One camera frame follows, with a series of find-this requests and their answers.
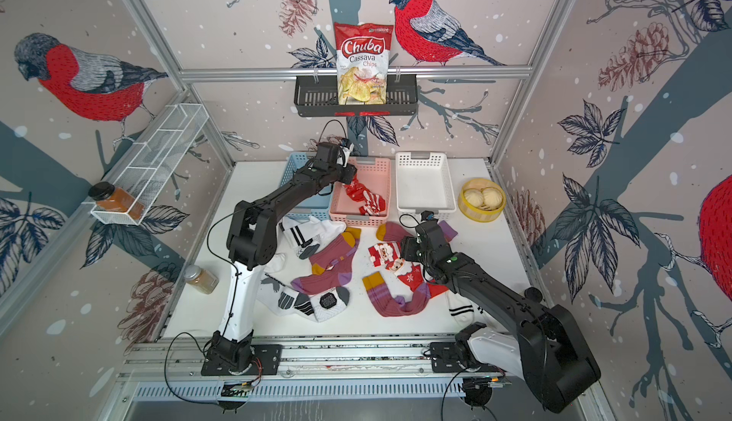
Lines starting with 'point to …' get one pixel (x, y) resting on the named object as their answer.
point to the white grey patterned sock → (281, 299)
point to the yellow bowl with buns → (481, 200)
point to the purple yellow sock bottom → (386, 305)
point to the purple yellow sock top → (388, 231)
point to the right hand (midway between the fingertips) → (407, 240)
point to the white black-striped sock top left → (306, 233)
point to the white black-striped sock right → (466, 312)
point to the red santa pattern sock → (410, 274)
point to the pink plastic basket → (374, 173)
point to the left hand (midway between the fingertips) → (357, 161)
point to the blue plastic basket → (319, 205)
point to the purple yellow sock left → (331, 263)
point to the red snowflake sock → (355, 190)
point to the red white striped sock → (375, 204)
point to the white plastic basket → (424, 183)
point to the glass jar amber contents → (201, 280)
